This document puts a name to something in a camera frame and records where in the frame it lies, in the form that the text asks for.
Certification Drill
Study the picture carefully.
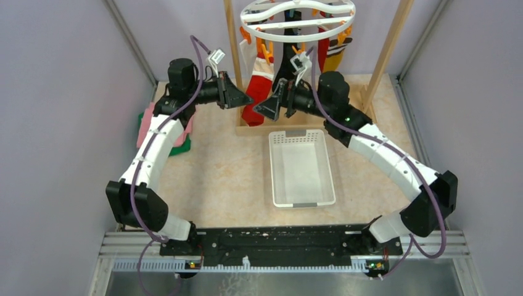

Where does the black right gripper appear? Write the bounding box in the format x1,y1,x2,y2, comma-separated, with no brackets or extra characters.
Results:
253,74,332,121

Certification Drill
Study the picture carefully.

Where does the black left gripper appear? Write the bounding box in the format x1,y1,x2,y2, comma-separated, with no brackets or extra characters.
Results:
187,70,254,109

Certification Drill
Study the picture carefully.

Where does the red sock white cuff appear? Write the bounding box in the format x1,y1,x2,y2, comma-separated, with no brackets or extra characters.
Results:
241,52,274,126

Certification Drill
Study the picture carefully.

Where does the white round clip hanger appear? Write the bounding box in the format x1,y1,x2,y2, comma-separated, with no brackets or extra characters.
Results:
240,1,356,43

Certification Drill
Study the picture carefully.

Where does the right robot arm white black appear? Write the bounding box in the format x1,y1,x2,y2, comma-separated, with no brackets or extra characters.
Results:
253,72,458,254

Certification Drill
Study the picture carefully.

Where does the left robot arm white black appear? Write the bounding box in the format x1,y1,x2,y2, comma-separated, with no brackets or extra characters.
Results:
105,58,253,255

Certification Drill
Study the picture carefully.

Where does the green folded towel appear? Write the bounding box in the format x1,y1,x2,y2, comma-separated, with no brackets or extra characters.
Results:
136,112,192,157

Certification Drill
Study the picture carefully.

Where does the mustard yellow sock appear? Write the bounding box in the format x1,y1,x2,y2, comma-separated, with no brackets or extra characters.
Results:
323,37,353,72

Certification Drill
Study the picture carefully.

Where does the white plastic basket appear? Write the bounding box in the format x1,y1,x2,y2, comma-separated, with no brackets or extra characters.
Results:
268,129,337,208

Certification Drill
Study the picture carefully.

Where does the pink folded towel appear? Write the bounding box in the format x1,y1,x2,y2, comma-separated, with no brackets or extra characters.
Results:
136,102,194,150

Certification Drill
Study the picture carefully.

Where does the wooden hanger stand frame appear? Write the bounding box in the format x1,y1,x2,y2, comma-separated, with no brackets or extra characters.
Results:
224,1,414,136

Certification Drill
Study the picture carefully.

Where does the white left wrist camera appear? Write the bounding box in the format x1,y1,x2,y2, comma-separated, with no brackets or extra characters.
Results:
207,48,226,76

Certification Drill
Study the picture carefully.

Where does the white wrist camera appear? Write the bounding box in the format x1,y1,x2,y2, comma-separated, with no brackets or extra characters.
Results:
207,48,226,76
290,52,312,86

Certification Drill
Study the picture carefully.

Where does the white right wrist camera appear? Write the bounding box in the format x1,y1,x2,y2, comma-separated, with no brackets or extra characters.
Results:
290,52,312,86

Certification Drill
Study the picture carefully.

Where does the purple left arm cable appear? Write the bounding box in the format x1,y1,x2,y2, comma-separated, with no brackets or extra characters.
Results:
130,35,213,296

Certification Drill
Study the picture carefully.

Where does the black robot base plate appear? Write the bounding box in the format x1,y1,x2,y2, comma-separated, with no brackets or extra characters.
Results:
160,224,403,268

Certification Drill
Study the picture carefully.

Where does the aluminium rail frame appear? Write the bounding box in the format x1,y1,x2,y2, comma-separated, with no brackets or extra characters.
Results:
88,231,485,296

